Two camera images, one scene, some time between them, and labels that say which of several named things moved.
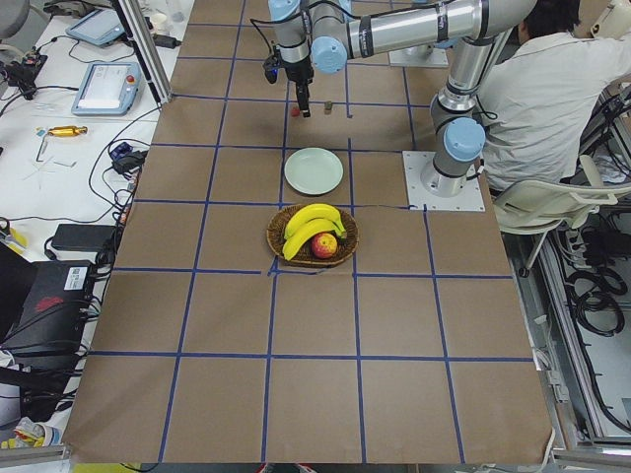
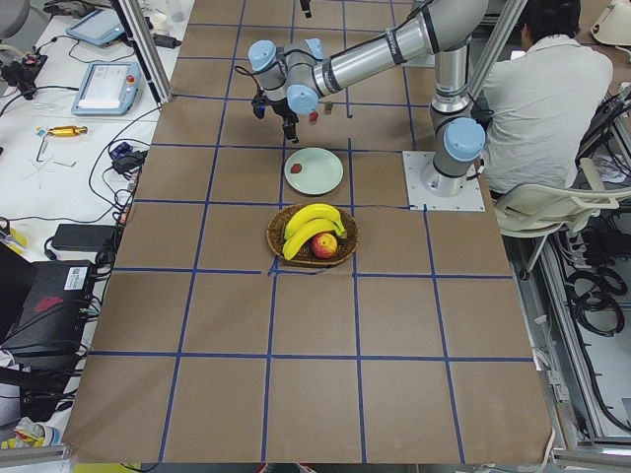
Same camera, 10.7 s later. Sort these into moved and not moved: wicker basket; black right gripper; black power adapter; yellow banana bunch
Moved: black right gripper
Not moved: yellow banana bunch; wicker basket; black power adapter
